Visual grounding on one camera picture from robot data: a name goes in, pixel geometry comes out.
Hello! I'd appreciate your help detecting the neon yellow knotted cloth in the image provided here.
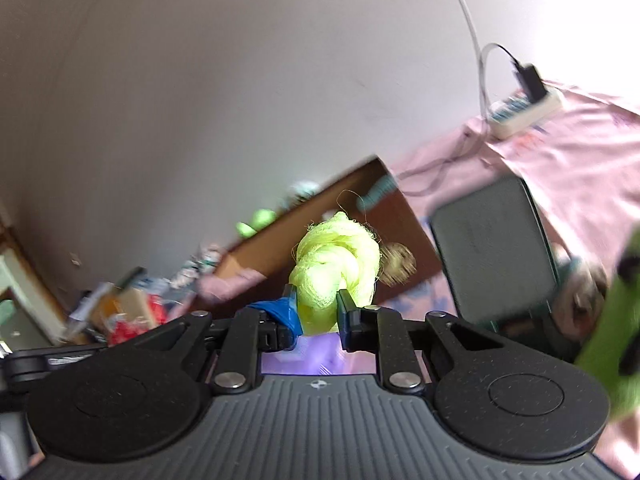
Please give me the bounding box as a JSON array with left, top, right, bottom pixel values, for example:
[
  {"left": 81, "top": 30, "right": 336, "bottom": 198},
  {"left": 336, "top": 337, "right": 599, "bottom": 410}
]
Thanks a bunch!
[{"left": 288, "top": 211, "right": 381, "bottom": 336}]

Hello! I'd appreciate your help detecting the green monkey plush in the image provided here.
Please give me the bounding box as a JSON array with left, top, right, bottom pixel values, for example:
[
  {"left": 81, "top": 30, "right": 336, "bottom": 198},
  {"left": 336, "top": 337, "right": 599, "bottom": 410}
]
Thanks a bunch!
[{"left": 575, "top": 226, "right": 639, "bottom": 419}]

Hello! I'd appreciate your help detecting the white knotted cloth toy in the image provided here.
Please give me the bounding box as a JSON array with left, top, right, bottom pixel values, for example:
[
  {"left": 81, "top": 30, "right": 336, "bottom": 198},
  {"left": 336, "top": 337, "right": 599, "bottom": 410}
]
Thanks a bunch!
[{"left": 170, "top": 245, "right": 224, "bottom": 288}]

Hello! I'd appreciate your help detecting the lime green plush toy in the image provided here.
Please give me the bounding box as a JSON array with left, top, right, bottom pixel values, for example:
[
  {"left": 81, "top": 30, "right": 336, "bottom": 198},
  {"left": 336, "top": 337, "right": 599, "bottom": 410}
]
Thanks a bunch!
[{"left": 235, "top": 209, "right": 278, "bottom": 238}]

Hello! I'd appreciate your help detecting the brown cardboard box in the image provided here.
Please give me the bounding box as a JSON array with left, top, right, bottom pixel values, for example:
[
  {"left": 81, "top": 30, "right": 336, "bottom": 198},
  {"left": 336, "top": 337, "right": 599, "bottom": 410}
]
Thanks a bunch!
[{"left": 191, "top": 157, "right": 442, "bottom": 318}]

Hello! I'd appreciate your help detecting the pink floral bedsheet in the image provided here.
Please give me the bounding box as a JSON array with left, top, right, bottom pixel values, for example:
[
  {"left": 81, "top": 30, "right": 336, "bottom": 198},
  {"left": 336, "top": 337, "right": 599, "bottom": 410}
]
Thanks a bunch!
[{"left": 194, "top": 79, "right": 640, "bottom": 476}]

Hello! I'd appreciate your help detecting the small panda plush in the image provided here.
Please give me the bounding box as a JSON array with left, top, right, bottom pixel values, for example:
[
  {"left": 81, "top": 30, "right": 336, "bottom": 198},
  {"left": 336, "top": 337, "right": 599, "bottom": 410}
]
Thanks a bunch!
[{"left": 285, "top": 180, "right": 321, "bottom": 208}]

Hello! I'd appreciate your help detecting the white power strip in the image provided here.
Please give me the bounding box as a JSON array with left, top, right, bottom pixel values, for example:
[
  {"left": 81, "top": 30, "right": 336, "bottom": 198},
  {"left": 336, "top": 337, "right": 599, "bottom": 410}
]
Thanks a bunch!
[{"left": 488, "top": 88, "right": 564, "bottom": 141}]

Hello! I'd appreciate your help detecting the red packet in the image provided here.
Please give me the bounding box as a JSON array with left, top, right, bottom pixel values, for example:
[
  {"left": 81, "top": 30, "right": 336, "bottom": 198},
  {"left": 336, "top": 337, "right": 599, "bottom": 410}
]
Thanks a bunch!
[{"left": 107, "top": 295, "right": 167, "bottom": 347}]

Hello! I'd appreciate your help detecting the tan tissue box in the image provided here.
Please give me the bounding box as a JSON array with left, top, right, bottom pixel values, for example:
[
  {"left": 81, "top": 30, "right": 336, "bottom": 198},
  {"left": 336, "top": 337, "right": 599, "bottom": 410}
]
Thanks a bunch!
[{"left": 91, "top": 288, "right": 154, "bottom": 332}]

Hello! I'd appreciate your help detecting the black power adapter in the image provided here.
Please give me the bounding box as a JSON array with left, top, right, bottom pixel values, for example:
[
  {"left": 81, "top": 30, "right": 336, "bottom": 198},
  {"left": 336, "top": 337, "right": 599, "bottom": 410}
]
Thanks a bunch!
[{"left": 514, "top": 62, "right": 548, "bottom": 104}]

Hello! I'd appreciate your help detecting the black cable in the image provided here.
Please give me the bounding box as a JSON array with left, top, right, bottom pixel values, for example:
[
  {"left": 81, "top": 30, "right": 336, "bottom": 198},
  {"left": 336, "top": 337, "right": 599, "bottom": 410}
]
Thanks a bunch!
[{"left": 394, "top": 0, "right": 526, "bottom": 198}]

